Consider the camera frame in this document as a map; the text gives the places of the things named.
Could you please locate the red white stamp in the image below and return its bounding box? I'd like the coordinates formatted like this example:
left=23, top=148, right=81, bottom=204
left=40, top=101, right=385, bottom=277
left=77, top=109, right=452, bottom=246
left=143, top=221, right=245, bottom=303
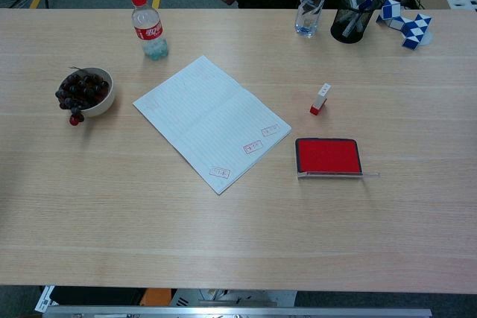
left=309, top=83, right=331, bottom=115

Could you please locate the cola bottle with red cap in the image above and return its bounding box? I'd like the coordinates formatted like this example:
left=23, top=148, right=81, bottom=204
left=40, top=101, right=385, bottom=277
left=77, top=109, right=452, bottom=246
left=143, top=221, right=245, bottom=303
left=130, top=0, right=169, bottom=61

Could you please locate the black mesh pen holder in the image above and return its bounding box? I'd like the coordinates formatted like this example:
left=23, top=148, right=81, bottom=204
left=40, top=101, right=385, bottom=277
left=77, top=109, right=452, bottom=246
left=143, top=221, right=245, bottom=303
left=330, top=0, right=381, bottom=44

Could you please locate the white lined notebook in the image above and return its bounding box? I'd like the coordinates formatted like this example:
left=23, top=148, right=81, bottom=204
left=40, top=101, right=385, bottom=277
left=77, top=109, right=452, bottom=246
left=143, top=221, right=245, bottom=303
left=132, top=54, right=293, bottom=196

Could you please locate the cream white bowl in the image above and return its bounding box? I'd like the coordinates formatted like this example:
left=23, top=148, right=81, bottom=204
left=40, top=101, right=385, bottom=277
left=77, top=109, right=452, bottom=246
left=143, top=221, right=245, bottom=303
left=59, top=67, right=116, bottom=118

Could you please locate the dark grape bunch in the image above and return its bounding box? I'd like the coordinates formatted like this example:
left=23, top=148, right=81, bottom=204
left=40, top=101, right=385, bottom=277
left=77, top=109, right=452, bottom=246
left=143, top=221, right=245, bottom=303
left=54, top=66, right=111, bottom=127

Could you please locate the blue white snake cube toy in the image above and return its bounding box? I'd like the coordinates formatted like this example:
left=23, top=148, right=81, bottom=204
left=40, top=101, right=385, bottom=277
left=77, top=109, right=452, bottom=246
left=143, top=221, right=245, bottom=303
left=375, top=0, right=433, bottom=50

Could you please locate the red ink pad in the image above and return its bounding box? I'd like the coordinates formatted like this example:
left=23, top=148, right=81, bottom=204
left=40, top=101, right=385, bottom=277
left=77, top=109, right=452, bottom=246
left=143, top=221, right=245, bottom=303
left=295, top=137, right=381, bottom=180

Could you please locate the orange block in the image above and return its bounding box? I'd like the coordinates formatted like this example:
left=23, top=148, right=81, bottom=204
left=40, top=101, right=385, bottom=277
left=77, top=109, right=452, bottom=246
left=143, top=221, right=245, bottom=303
left=140, top=287, right=173, bottom=307

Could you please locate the white printed label sheet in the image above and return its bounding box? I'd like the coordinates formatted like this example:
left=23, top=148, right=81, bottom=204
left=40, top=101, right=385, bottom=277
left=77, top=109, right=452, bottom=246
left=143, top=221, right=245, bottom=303
left=34, top=285, right=57, bottom=314

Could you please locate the silver metal rail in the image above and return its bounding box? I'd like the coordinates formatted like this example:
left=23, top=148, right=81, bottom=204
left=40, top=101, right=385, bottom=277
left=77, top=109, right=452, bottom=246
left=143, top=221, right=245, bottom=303
left=42, top=305, right=433, bottom=318

